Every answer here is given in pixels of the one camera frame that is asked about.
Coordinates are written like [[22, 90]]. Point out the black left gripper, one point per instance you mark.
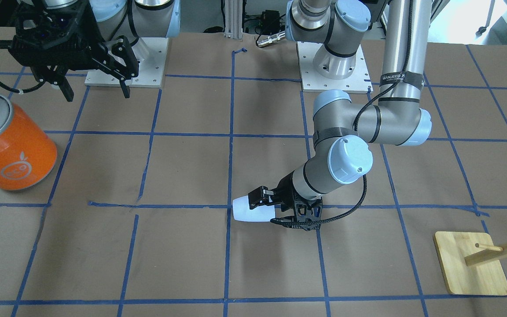
[[286, 190]]

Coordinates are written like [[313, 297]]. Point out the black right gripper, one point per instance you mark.
[[87, 31]]

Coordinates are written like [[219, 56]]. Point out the light blue plastic cup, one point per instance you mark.
[[242, 212]]

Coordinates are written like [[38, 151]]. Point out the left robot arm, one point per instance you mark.
[[333, 183]]

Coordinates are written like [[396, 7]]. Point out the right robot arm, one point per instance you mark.
[[133, 19]]

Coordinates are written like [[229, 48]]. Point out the wooden cup stand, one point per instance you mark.
[[470, 263]]

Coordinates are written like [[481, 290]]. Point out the orange can with grey lid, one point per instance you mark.
[[27, 154]]

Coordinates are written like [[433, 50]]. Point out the aluminium frame post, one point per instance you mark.
[[233, 19]]

